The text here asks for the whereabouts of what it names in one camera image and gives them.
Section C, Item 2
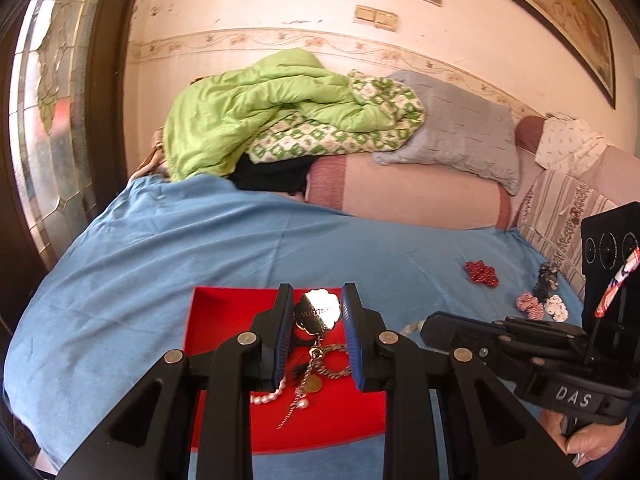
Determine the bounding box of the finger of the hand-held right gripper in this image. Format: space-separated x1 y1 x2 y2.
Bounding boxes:
421 311 586 391

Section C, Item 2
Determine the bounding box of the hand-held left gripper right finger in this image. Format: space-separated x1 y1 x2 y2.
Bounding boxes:
341 282 581 480

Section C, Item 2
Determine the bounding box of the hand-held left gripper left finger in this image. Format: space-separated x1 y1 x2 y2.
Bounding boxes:
57 283 296 480

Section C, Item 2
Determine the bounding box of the gold pearl charm chain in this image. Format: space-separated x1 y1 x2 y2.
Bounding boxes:
250 287 351 431

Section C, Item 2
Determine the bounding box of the red tray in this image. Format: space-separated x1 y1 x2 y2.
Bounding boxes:
184 286 388 456

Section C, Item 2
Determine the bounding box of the person's right hand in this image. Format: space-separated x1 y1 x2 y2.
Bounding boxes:
542 409 630 465

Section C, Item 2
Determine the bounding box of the red dotted scrunchie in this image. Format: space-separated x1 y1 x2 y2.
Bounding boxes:
462 260 501 288

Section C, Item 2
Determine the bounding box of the white flower scrunchie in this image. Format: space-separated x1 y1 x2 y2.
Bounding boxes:
544 294 570 321

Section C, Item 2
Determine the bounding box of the pink checkered scrunchie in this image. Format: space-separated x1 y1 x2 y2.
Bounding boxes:
516 291 546 320

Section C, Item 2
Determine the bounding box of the dark grey scrunchie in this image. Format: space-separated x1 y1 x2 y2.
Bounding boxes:
536 262 561 301

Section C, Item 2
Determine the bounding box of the blue bedsheet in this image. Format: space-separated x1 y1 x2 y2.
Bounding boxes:
2 172 601 480

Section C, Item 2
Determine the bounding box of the striped floral cushion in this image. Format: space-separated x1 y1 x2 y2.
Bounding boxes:
515 169 621 301

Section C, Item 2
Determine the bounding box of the pink bolster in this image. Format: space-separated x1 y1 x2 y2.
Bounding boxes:
305 152 512 231

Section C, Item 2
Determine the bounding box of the black cloth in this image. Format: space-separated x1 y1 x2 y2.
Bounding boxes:
231 156 318 196

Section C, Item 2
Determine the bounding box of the pink quilted cover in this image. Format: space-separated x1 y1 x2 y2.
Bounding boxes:
595 147 640 206

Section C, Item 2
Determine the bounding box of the green patterned quilt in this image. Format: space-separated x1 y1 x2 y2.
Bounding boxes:
247 69 426 165

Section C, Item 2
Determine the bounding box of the grey pillow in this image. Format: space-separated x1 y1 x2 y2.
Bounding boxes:
371 70 521 196

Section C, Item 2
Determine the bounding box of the mauve cushion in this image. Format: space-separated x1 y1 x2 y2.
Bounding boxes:
515 116 548 153

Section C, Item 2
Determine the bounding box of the white patterned cloth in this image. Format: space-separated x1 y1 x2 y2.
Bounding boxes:
534 112 608 171

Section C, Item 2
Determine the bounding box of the light green blanket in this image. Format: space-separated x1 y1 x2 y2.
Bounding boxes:
162 47 396 183

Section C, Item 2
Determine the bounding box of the stained glass door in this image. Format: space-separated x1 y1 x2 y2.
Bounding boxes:
0 0 146 281

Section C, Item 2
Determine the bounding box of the red white patterned strap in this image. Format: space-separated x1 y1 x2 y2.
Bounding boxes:
594 247 640 318

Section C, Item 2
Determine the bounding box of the framed wall picture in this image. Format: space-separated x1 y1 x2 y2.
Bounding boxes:
445 0 617 110

